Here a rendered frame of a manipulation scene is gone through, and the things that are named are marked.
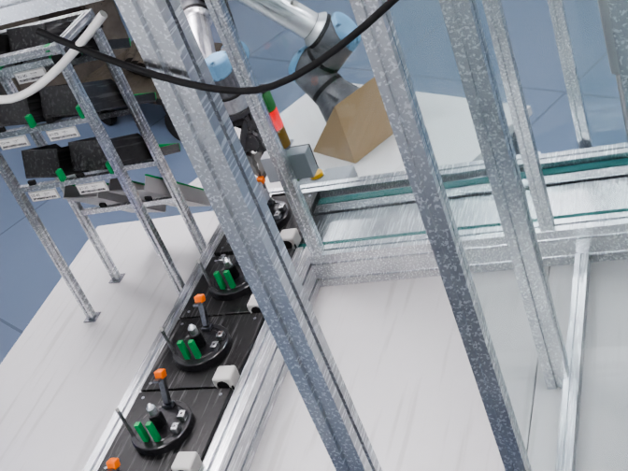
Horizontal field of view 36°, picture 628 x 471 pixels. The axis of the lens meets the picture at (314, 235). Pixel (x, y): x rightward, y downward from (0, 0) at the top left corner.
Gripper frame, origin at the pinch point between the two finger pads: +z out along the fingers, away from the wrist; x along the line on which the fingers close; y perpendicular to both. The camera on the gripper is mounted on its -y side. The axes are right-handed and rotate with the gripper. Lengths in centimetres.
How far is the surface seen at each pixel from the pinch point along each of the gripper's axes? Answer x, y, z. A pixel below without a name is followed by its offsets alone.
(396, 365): -44, -54, 21
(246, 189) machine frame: -64, -117, -69
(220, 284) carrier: 1.3, -37.5, 6.5
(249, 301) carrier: -8.0, -43.0, 8.1
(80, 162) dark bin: 33.8, -22.8, -25.3
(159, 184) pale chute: 22.5, -12.4, -9.4
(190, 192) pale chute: 20.9, -3.5, 0.0
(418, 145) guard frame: -84, -110, -67
